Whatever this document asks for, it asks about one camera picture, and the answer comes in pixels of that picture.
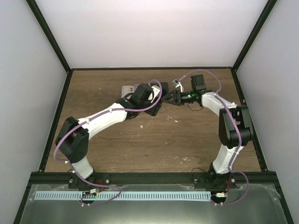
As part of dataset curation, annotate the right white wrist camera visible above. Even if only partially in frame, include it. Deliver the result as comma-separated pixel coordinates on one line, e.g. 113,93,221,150
172,79,184,92

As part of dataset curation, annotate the clear plastic sheet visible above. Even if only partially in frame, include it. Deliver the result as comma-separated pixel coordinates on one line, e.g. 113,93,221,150
20,184,286,224

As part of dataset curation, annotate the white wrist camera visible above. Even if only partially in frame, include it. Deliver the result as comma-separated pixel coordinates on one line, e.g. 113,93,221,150
172,79,184,92
148,85,160,103

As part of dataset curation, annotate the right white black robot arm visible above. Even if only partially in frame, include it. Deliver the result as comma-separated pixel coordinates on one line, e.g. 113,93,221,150
162,75,254,188

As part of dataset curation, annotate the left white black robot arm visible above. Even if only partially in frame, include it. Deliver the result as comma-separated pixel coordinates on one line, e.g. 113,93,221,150
53,80,169,189

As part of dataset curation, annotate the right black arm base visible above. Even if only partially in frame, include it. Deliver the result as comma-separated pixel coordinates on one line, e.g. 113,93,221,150
191,163,231,189

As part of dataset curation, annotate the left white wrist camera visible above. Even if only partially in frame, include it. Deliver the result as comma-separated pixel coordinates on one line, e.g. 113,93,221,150
148,85,160,103

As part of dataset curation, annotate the light blue slotted strip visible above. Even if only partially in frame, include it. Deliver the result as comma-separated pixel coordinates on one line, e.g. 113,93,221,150
34,191,211,201

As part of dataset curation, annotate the black front frame rail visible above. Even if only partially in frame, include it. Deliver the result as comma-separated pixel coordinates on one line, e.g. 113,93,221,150
30,171,278,187

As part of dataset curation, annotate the black phone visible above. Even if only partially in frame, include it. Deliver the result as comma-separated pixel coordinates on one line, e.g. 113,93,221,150
157,82,169,101

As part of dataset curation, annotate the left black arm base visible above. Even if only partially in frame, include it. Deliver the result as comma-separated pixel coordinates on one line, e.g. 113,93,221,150
68,172,110,189

